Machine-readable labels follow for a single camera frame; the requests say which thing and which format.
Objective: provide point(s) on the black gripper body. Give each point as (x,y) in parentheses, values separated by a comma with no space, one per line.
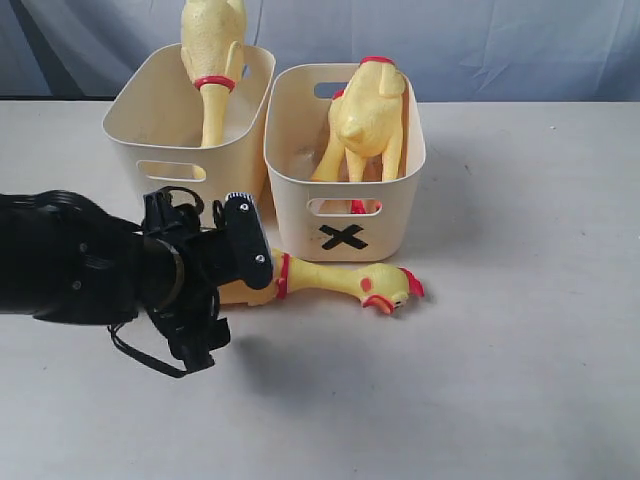
(183,268)

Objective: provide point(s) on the rubber chicken with head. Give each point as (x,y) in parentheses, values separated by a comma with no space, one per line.
(382,286)

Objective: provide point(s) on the headless rubber chicken body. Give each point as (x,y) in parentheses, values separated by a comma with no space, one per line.
(365,120)

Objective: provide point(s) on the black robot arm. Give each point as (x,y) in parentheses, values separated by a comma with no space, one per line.
(65,260)

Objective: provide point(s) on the cream bin marked X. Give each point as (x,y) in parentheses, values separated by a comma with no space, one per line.
(339,221)

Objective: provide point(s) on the cream bin marked O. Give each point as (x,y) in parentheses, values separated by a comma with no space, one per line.
(155,126)

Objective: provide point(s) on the blue grey backdrop curtain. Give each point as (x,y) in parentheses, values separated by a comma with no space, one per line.
(451,50)

